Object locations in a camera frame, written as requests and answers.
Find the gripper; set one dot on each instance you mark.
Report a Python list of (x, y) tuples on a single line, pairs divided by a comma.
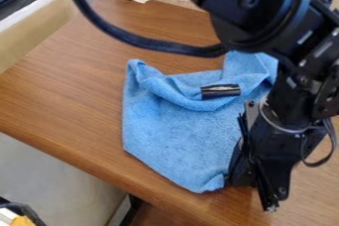
[(278, 147)]

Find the blue cloth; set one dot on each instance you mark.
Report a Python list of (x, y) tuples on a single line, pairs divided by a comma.
[(176, 131)]

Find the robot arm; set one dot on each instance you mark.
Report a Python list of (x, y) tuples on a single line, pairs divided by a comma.
[(265, 12)]

